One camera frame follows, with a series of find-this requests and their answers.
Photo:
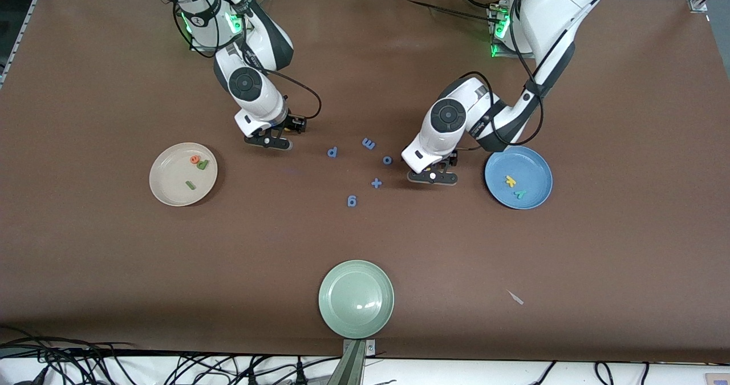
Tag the teal foam letter y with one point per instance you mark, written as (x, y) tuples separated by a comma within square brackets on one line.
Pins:
[(519, 194)]

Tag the blue plate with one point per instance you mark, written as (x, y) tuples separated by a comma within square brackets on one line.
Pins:
[(530, 168)]

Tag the white paper scrap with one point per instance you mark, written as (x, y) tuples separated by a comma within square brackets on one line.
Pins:
[(515, 298)]

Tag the blue foam letter p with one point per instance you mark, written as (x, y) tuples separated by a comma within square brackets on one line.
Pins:
[(332, 152)]

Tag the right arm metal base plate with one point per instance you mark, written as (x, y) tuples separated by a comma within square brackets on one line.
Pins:
[(197, 47)]

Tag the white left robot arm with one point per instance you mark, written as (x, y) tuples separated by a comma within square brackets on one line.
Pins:
[(547, 14)]

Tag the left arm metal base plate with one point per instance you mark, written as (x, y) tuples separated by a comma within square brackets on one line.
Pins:
[(502, 54)]

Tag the blue foam letter m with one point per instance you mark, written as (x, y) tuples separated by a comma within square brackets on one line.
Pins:
[(368, 143)]

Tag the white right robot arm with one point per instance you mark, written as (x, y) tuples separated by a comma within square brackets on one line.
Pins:
[(256, 97)]

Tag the pale green plate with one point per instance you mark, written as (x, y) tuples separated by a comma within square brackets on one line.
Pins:
[(356, 299)]

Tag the metal camera stand bracket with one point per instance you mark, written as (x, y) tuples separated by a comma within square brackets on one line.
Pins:
[(355, 368)]

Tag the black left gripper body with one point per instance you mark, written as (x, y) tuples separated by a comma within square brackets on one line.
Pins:
[(452, 159)]

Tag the green foam letter p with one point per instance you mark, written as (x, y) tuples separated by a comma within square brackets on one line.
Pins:
[(202, 165)]

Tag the yellow foam letter k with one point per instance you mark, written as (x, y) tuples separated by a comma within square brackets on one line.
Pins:
[(510, 181)]

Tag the beige brown plate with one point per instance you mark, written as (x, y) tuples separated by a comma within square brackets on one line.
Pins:
[(171, 179)]

